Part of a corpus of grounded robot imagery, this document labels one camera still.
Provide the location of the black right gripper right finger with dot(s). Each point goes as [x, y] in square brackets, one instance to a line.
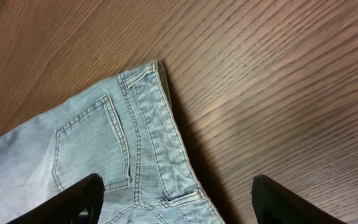
[275, 204]

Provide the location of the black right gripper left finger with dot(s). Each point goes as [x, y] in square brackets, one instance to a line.
[79, 204]

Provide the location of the light blue denim shorts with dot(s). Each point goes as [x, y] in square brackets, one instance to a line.
[121, 128]

